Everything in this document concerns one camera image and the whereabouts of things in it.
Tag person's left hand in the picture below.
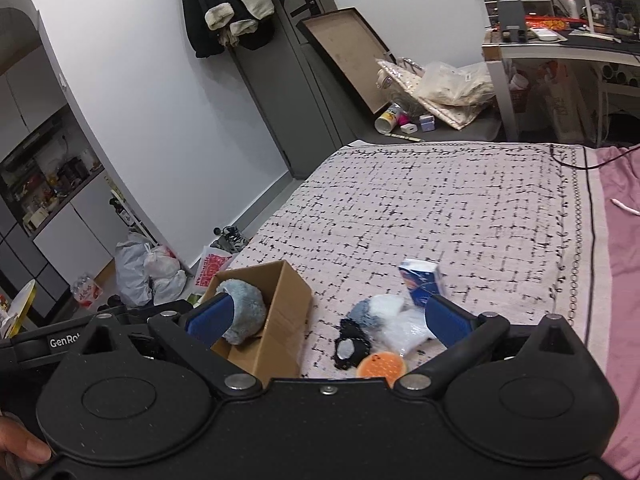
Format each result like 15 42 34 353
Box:
0 409 52 464

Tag grey-blue plush toy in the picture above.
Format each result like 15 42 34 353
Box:
215 280 267 346

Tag black tablet stand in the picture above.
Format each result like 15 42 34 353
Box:
496 0 528 41

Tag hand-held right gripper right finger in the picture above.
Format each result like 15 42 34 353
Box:
395 294 588 392

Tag clear desk organizer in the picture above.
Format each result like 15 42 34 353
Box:
582 0 640 36

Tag orange and white soft ball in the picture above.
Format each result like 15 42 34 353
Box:
357 351 409 378

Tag white tote bag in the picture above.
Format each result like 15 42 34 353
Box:
537 60 593 143

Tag white garbage bag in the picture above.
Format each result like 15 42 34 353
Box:
144 244 187 306

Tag pack of water bottles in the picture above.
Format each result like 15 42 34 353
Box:
70 274 104 309

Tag white grey cabinet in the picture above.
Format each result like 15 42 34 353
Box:
0 0 151 321

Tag black and white soft toy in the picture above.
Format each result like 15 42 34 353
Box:
333 319 372 372

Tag pink bed sheet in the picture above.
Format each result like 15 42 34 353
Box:
582 145 640 478

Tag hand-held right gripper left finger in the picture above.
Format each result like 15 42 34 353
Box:
80 292 264 395

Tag cream plastic bag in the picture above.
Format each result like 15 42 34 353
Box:
415 61 496 107

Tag patterned flat bag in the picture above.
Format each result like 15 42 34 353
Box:
376 57 493 131

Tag brown cardboard box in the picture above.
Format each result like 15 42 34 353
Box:
201 260 314 380

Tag grey garbage bag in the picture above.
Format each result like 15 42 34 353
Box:
115 232 153 308

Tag clear bag of white cotton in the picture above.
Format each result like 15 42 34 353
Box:
367 294 435 358

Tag black and cream hanging jacket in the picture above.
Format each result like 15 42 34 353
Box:
178 0 279 58

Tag yellow card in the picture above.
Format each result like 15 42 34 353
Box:
0 280 38 338

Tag leaning brown framed board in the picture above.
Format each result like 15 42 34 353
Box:
296 7 396 116

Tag black cable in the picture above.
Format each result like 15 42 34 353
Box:
549 144 640 171

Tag black desk mat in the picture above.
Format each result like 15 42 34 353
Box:
565 30 640 56

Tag red white plastic bag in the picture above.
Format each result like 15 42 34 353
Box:
192 245 241 296

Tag white yellow tube container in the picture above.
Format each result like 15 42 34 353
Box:
375 102 403 134

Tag grey fluffy cloth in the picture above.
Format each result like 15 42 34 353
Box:
348 301 381 333

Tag blue white tissue packet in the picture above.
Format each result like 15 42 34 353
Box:
399 258 443 308

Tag black sneakers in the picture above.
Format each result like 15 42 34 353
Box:
214 226 249 253

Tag grey door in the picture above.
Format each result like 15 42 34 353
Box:
227 0 361 181

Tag red basket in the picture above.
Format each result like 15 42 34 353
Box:
507 72 531 113

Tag white desk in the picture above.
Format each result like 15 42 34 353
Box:
481 35 640 143

